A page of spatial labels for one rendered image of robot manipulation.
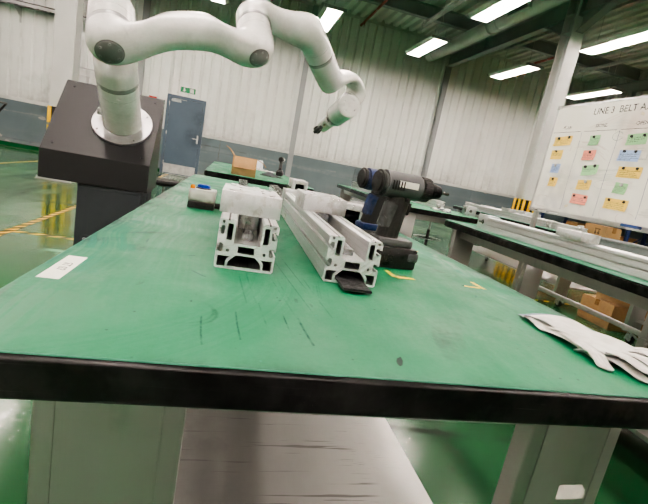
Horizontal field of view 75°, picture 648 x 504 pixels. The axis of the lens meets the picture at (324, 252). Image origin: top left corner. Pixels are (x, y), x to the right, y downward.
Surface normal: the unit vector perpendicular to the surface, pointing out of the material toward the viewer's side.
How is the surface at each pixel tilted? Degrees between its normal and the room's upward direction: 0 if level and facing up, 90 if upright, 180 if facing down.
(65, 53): 90
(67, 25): 90
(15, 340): 0
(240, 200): 90
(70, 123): 47
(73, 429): 90
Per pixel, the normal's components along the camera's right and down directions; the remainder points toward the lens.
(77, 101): 0.30, -0.49
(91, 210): 0.20, 0.23
